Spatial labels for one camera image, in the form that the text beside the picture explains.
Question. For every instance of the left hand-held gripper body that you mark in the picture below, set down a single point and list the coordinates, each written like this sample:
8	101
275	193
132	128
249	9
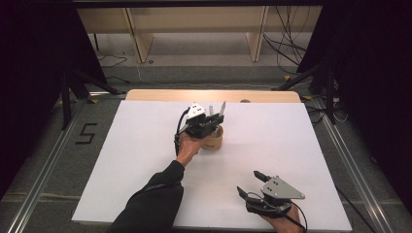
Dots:
199	124

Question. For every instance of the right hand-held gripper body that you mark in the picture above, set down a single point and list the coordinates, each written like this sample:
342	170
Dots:
280	192

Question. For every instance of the wooden pen holder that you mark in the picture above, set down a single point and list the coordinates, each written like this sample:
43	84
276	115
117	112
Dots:
213	142

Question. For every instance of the person's left hand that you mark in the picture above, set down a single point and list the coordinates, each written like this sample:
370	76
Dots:
189	149

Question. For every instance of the person's right hand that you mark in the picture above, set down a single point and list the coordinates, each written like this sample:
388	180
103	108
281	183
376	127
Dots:
285	223

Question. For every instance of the white board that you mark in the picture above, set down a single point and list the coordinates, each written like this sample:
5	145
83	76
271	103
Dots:
259	136

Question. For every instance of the light wooden table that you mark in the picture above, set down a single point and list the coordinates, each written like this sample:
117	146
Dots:
162	96

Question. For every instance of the black metal stand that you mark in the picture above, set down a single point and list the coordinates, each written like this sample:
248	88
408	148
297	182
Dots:
66	103
329	97

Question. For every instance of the dark curtain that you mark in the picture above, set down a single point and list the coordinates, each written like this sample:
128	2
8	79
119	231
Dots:
375	81
32	81

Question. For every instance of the aluminium floor rail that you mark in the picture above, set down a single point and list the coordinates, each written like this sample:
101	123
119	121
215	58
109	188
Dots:
42	181
356	174

